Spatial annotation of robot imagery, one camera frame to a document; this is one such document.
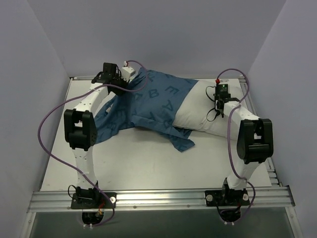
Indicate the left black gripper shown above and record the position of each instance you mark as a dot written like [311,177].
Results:
[119,87]

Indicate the blue cartoon pillowcase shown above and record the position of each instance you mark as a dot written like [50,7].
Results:
[152,102]

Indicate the white pillow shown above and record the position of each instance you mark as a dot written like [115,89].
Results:
[197,111]

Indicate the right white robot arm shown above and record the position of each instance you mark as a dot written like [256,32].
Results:
[225,105]

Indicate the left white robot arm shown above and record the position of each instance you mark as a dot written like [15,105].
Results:
[80,128]

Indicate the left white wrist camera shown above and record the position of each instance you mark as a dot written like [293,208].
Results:
[127,73]

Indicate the aluminium back rail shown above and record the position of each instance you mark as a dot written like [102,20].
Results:
[90,77]

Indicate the aluminium rail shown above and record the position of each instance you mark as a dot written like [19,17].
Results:
[90,77]
[146,200]
[255,142]

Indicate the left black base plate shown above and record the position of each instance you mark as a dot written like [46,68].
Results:
[99,200]

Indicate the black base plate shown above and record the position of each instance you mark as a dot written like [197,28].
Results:
[99,200]
[226,197]

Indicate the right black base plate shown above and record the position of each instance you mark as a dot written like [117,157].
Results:
[226,197]

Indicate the aluminium right side rail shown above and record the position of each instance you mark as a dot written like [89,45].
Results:
[255,142]

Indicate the aluminium front rail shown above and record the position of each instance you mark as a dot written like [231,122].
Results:
[146,200]

